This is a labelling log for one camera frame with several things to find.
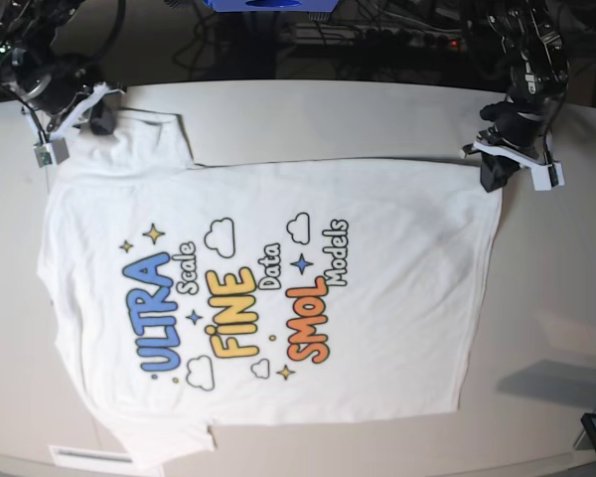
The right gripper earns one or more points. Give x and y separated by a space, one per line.
95 107

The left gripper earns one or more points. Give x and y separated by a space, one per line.
501 158

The white printed T-shirt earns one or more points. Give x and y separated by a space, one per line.
189 297

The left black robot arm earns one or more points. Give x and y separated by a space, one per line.
517 41

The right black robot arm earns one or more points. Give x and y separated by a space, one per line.
57 92

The black power strip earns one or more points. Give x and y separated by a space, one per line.
338 35

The blue box at top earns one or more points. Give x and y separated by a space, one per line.
230 6

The white paper label strip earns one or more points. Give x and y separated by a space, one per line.
78 458

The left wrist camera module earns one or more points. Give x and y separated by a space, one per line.
547 177

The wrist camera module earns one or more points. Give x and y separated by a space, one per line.
547 177
53 152

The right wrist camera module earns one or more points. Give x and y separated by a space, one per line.
53 152

